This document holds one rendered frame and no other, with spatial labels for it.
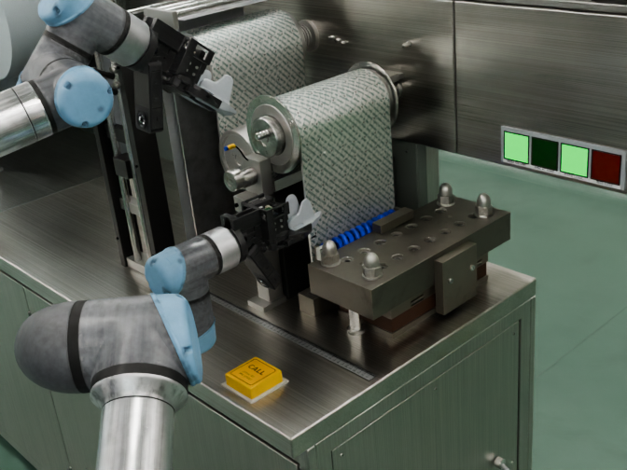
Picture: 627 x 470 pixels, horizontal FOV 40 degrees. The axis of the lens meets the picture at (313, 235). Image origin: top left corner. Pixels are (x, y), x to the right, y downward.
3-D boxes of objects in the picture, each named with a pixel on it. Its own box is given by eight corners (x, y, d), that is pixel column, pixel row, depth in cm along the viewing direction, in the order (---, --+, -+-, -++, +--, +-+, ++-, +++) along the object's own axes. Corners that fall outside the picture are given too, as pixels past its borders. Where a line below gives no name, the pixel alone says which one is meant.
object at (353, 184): (310, 254, 165) (300, 162, 157) (393, 212, 179) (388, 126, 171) (312, 255, 164) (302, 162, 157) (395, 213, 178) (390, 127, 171)
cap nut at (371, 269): (357, 276, 153) (355, 254, 151) (371, 269, 155) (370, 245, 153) (372, 283, 150) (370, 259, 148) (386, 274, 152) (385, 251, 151)
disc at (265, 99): (251, 165, 166) (241, 89, 160) (253, 164, 167) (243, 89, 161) (302, 181, 156) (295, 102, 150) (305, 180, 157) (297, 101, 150)
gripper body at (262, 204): (292, 200, 152) (239, 224, 145) (297, 244, 156) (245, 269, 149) (264, 191, 158) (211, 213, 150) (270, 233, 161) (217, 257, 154)
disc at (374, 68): (345, 128, 182) (340, 58, 175) (347, 127, 182) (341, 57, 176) (398, 140, 172) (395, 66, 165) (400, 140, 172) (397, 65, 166)
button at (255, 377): (226, 385, 149) (224, 373, 148) (257, 366, 153) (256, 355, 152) (252, 401, 144) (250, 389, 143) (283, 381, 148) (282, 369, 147)
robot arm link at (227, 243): (225, 281, 146) (197, 267, 152) (246, 270, 149) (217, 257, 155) (219, 241, 143) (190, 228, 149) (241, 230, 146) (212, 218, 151)
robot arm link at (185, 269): (146, 297, 146) (136, 251, 142) (199, 271, 152) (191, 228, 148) (173, 311, 140) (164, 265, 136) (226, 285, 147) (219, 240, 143)
